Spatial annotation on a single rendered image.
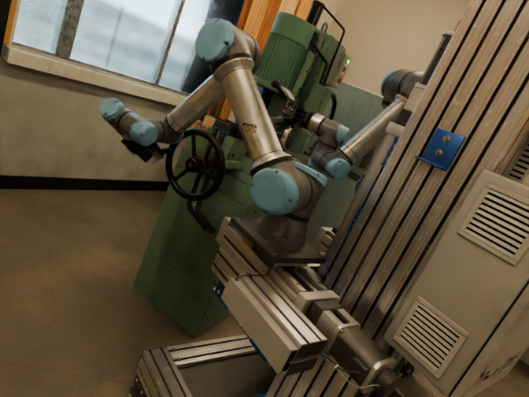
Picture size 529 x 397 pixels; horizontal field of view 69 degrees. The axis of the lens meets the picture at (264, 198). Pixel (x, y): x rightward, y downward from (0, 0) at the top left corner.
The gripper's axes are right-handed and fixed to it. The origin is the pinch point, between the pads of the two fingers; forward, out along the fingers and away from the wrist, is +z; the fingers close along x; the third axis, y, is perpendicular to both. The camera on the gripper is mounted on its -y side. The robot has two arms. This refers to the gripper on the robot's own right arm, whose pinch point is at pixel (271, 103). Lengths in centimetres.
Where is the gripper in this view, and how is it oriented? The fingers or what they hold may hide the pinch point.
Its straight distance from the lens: 159.4
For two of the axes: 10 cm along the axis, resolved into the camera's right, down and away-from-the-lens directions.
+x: -4.9, 8.7, 0.7
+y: -3.6, -1.2, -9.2
